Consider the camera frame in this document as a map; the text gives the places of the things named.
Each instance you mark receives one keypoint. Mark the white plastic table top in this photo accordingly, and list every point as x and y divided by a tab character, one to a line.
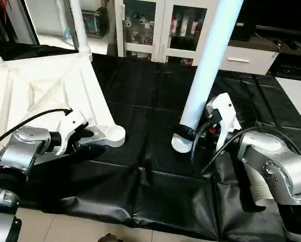
40	96

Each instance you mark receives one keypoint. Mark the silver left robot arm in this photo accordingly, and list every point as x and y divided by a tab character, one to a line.
17	156

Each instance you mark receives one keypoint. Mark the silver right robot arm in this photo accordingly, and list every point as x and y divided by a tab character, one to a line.
276	166

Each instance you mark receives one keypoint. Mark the black work mat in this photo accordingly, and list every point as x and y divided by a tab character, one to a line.
150	196

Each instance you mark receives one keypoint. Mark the white drawer unit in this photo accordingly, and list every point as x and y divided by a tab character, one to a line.
251	56

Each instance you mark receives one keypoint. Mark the white glass door cabinet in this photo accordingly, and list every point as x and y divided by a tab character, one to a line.
160	27

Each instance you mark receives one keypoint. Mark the white drawer cabinet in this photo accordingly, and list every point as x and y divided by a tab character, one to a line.
281	22

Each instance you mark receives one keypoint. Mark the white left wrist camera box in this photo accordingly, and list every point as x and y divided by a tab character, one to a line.
72	128

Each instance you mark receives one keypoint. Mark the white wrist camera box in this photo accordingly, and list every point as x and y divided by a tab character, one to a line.
226	116
72	128

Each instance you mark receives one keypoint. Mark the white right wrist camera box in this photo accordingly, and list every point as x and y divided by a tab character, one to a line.
226	116

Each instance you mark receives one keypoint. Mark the blue frame trolley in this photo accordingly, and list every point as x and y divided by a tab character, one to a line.
95	20

